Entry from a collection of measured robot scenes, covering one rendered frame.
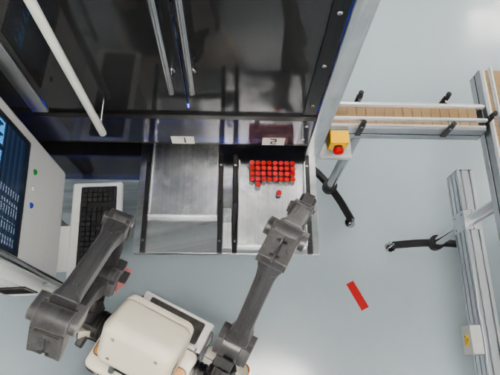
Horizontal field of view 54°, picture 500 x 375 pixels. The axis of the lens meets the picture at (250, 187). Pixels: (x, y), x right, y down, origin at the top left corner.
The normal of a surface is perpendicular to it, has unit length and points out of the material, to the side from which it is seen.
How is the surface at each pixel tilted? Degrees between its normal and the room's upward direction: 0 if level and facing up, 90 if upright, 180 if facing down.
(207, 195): 0
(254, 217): 0
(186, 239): 0
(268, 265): 53
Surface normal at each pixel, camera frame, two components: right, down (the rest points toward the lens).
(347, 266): 0.03, -0.36
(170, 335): 0.32, -0.83
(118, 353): -0.30, 0.37
